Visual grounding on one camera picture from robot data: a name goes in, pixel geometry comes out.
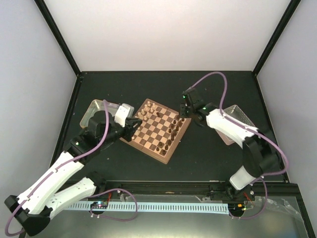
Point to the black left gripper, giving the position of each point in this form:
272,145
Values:
130,130

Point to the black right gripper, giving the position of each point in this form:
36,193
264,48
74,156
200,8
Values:
183,113

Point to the dark rook chess piece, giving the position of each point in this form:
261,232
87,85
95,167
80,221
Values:
164,152

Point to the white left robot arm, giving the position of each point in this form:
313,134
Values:
40,203

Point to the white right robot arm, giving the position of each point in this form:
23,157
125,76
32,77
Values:
259,154

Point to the wooden chess board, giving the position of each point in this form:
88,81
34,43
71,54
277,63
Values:
158,132

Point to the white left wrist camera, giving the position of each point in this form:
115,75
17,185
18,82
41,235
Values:
123,112

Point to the white slotted cable duct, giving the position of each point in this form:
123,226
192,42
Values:
163,207

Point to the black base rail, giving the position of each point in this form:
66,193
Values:
217,190

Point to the black frame post left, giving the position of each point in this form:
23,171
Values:
44,10

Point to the black frame post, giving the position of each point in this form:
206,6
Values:
287,15
44,10

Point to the black frame post right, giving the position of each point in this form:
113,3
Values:
287,15

